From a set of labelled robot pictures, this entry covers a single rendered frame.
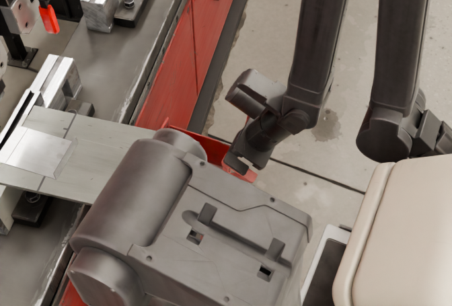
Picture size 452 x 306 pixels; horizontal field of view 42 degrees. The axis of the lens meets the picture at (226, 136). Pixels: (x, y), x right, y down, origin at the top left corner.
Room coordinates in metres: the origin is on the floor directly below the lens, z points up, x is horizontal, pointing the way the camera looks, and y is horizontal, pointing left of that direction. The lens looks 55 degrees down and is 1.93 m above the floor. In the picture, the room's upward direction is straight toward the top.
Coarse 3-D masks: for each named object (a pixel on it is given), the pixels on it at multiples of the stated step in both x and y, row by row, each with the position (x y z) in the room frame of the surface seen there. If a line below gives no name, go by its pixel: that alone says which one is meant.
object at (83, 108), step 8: (72, 104) 0.80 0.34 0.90; (80, 104) 0.80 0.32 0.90; (88, 104) 0.80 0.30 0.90; (80, 112) 0.78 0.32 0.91; (88, 112) 0.78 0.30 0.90; (24, 192) 0.58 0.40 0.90; (24, 200) 0.56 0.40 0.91; (40, 200) 0.56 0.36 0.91; (48, 200) 0.56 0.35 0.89; (16, 208) 0.54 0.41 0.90; (24, 208) 0.54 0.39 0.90; (32, 208) 0.54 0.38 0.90; (40, 208) 0.54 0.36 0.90; (16, 216) 0.52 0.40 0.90; (24, 216) 0.52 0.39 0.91; (32, 216) 0.52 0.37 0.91; (40, 216) 0.53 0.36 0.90; (24, 224) 0.52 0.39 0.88; (32, 224) 0.51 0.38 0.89; (40, 224) 0.52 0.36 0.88
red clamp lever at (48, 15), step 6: (42, 0) 0.76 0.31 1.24; (48, 0) 0.76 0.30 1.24; (42, 6) 0.77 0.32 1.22; (48, 6) 0.77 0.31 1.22; (42, 12) 0.77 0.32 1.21; (48, 12) 0.76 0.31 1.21; (42, 18) 0.77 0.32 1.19; (48, 18) 0.76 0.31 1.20; (54, 18) 0.77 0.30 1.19; (48, 24) 0.76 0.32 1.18; (54, 24) 0.77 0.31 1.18; (48, 30) 0.77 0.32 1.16; (54, 30) 0.76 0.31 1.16
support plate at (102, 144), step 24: (48, 120) 0.68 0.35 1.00; (96, 120) 0.68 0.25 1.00; (96, 144) 0.63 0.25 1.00; (120, 144) 0.63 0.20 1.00; (0, 168) 0.57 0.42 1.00; (72, 168) 0.57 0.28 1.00; (96, 168) 0.57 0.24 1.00; (48, 192) 0.52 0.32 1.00; (72, 192) 0.52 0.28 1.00; (96, 192) 0.52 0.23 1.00
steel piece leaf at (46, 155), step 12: (36, 132) 0.65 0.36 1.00; (24, 144) 0.63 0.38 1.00; (36, 144) 0.63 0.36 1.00; (48, 144) 0.63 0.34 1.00; (60, 144) 0.63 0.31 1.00; (72, 144) 0.62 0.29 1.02; (12, 156) 0.60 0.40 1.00; (24, 156) 0.60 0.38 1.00; (36, 156) 0.60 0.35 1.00; (48, 156) 0.60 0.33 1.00; (60, 156) 0.60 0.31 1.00; (24, 168) 0.57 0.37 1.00; (36, 168) 0.57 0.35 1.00; (48, 168) 0.57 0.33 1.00; (60, 168) 0.57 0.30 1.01
